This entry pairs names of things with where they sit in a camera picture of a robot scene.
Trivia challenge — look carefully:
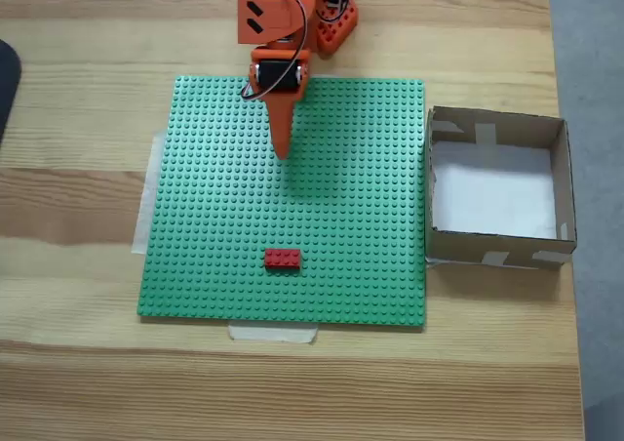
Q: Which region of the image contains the black rounded flat object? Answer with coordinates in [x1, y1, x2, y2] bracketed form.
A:
[0, 39, 23, 145]

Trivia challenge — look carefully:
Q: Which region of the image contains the red lego block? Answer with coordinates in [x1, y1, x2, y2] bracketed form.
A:
[263, 248, 302, 273]

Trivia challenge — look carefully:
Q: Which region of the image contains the thin gripper servo cable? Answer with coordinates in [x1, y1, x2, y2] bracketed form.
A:
[241, 0, 308, 101]

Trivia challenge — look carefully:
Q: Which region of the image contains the green lego baseplate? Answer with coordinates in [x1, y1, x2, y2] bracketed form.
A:
[136, 74, 428, 334]

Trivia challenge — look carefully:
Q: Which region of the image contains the open cardboard box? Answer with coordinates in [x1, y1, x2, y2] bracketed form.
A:
[424, 104, 579, 270]

